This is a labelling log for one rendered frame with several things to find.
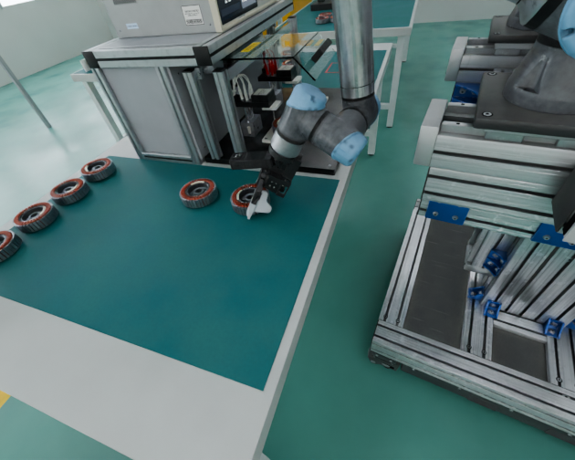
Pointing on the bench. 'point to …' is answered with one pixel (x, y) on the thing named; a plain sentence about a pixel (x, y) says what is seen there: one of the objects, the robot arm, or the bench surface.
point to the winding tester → (172, 16)
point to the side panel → (149, 112)
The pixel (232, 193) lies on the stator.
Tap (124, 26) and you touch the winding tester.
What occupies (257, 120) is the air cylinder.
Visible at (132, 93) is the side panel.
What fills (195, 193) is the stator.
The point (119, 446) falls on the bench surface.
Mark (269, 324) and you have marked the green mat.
